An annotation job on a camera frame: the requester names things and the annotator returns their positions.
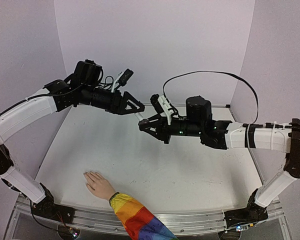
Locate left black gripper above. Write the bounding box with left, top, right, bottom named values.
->
left=81, top=83, right=147, bottom=115

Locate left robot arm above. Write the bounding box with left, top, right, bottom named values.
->
left=0, top=59, right=145, bottom=219

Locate rainbow sleeve forearm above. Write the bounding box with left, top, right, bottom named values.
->
left=109, top=192, right=177, bottom=240

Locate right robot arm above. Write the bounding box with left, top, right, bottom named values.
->
left=136, top=94, right=300, bottom=208

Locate mannequin hand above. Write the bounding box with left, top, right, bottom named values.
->
left=83, top=171, right=116, bottom=201

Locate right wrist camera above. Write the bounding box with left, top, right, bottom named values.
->
left=150, top=94, right=177, bottom=126

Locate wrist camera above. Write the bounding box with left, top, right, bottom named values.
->
left=150, top=94, right=177, bottom=126
left=111, top=68, right=134, bottom=93

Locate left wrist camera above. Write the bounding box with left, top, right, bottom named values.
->
left=111, top=68, right=134, bottom=93

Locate right black camera cable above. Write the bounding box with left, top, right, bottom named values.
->
left=162, top=70, right=260, bottom=126

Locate aluminium front rail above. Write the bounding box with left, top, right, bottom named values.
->
left=16, top=194, right=284, bottom=240

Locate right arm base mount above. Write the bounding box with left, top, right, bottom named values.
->
left=224, top=190, right=268, bottom=230

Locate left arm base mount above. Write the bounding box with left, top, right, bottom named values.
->
left=30, top=185, right=75, bottom=224

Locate left base black cable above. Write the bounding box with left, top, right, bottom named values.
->
left=28, top=199, right=73, bottom=233

